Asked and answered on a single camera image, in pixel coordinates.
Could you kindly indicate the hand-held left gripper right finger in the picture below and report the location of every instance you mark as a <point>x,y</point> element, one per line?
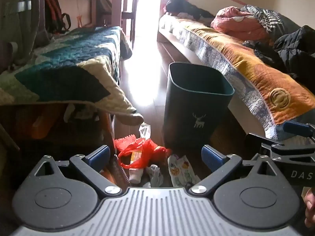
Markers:
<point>211,156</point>

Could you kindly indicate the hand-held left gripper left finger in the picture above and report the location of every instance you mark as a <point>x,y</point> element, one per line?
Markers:
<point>99,156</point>

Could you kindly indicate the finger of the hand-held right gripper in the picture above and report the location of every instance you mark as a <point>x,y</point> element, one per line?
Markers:
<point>283,151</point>
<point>296,127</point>

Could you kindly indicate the red foam net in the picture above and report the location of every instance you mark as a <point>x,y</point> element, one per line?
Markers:
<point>125,142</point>

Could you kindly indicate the dark green trash bin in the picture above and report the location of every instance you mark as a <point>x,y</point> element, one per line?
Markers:
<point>196,103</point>

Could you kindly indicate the grey plastic bag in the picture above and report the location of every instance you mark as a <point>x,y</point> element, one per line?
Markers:
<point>153,174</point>

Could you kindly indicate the person's right hand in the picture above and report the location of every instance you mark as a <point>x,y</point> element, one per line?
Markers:
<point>310,206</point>

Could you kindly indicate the clear plastic tray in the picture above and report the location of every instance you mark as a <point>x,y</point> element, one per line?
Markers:
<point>118,170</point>

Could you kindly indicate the colourful printed wrapper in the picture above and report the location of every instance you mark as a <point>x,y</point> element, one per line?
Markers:
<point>182,172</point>

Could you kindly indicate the yellow packet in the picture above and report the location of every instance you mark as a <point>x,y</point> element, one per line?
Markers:
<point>136,157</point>

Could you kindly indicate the white tube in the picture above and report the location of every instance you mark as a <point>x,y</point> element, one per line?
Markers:
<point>135,175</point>

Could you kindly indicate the red plastic bag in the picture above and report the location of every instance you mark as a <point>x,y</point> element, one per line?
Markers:
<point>150,150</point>

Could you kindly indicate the clear plastic wrapper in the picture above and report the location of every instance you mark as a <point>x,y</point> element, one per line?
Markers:
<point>145,129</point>

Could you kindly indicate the orange box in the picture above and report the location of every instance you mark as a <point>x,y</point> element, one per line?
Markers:
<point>41,125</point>

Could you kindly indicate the black quilted jacket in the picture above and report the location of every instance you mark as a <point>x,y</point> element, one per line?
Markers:
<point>295,49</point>

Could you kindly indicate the bed with orange quilt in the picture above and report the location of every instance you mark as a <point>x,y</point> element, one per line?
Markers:
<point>246,61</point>

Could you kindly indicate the teal patterned quilt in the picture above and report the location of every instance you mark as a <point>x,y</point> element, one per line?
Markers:
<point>73,61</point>

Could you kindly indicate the dark grey cloth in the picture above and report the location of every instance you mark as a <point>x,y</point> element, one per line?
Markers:
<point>289,23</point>

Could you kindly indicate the black white striped cloth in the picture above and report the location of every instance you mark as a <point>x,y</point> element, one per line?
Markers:
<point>265,14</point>

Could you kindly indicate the small orange pouch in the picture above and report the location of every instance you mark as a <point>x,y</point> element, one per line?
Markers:
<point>80,21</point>

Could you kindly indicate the wooden chair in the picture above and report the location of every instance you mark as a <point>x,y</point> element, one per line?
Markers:
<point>129,17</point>

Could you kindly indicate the black clothing pile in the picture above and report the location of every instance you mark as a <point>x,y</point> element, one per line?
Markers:
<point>187,8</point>

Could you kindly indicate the pink wooden desk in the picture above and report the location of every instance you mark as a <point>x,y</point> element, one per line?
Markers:
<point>117,5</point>

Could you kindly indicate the black orange backpack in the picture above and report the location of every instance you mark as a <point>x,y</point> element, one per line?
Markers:
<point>53,9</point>

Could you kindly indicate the grey backpack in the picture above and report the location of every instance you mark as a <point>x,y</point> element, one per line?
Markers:
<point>22,17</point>

